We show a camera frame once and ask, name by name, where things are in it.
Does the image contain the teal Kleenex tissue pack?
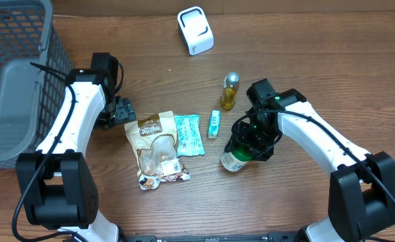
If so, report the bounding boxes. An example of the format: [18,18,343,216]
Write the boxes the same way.
[208,110,221,139]

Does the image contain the green lid white jar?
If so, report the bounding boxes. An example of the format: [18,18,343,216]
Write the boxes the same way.
[220,147,253,172]

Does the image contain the brown snack packet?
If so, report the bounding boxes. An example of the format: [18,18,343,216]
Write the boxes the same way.
[124,111,190,190]

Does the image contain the grey plastic mesh basket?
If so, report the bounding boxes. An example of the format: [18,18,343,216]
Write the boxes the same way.
[0,0,73,168]

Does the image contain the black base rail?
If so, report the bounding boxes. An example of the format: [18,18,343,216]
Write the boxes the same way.
[120,231,297,242]

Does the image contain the white barcode scanner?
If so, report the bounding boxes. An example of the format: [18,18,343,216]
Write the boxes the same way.
[177,6,214,56]

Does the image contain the clear yellow liquid bottle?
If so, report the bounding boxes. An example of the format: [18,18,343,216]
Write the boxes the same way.
[220,72,240,110]

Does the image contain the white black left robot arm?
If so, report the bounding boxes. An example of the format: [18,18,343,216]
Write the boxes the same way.
[11,52,136,241]

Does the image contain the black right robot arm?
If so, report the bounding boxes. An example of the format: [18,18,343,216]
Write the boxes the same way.
[220,79,395,241]

